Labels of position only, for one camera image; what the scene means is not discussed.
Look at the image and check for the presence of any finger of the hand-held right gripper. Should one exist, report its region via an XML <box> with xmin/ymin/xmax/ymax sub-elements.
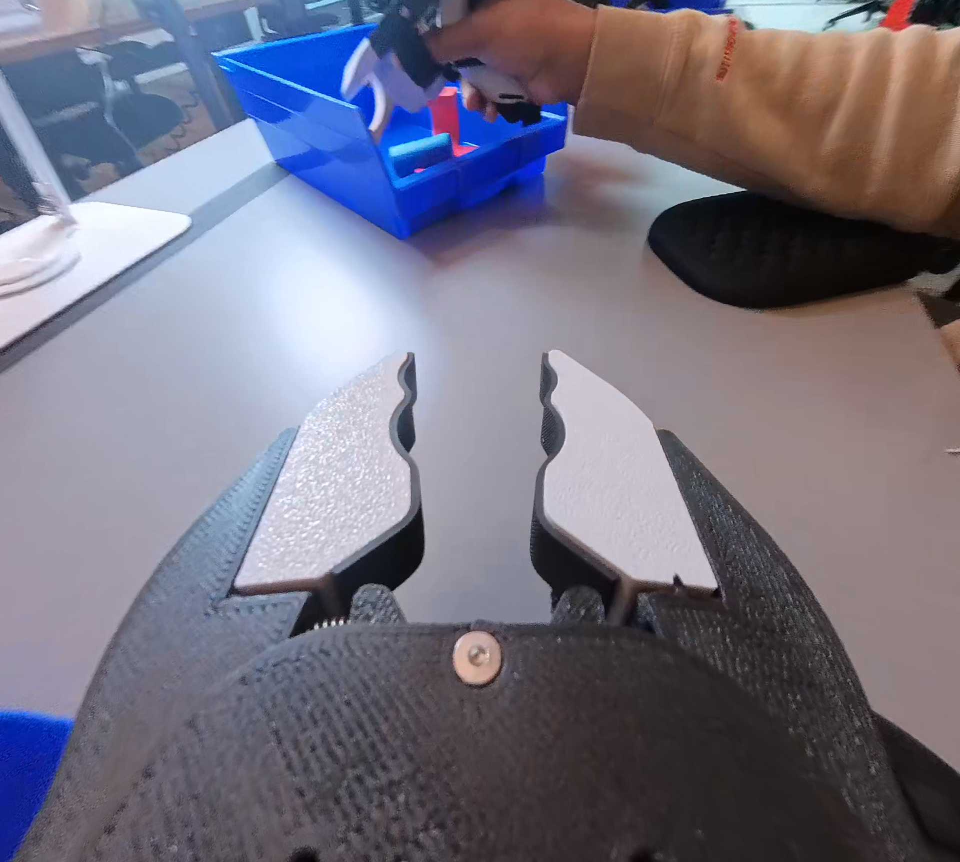
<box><xmin>393</xmin><ymin>60</ymin><xmax>448</xmax><ymax>116</ymax></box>
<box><xmin>341</xmin><ymin>38</ymin><xmax>397</xmax><ymax>139</ymax></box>

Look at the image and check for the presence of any red wooden block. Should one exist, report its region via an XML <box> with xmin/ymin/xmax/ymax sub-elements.
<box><xmin>432</xmin><ymin>86</ymin><xmax>481</xmax><ymax>158</ymax></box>

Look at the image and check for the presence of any person's right forearm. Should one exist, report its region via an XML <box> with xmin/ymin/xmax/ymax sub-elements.
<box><xmin>573</xmin><ymin>5</ymin><xmax>960</xmax><ymax>236</ymax></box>

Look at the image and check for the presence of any white document stand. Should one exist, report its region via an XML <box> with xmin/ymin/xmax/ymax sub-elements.
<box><xmin>0</xmin><ymin>68</ymin><xmax>193</xmax><ymax>350</ymax></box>

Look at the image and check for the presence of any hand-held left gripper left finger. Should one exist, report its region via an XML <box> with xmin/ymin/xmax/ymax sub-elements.
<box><xmin>236</xmin><ymin>353</ymin><xmax>426</xmax><ymax>611</ymax></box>

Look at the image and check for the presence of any blue wooden cylinder block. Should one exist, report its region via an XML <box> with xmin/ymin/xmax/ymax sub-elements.
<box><xmin>390</xmin><ymin>135</ymin><xmax>456</xmax><ymax>176</ymax></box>

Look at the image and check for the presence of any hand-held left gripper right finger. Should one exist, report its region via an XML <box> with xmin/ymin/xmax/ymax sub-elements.
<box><xmin>531</xmin><ymin>350</ymin><xmax>721</xmax><ymax>620</ymax></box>

